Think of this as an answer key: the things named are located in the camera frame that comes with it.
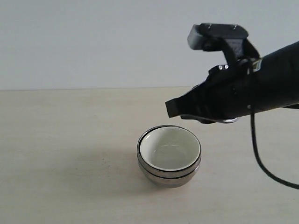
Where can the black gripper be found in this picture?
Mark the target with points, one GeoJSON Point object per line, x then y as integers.
{"type": "Point", "coordinates": [222, 98]}

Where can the small cream ceramic bowl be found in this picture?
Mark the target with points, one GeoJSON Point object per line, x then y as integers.
{"type": "Point", "coordinates": [168, 149]}

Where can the ribbed stainless steel bowl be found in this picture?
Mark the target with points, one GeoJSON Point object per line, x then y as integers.
{"type": "Point", "coordinates": [142, 151]}

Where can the smooth stainless steel bowl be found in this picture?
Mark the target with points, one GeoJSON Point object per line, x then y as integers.
{"type": "Point", "coordinates": [168, 182]}

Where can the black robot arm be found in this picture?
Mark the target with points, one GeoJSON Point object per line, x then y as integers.
{"type": "Point", "coordinates": [274, 81]}

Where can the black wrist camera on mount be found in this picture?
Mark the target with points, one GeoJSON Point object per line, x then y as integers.
{"type": "Point", "coordinates": [231, 39]}

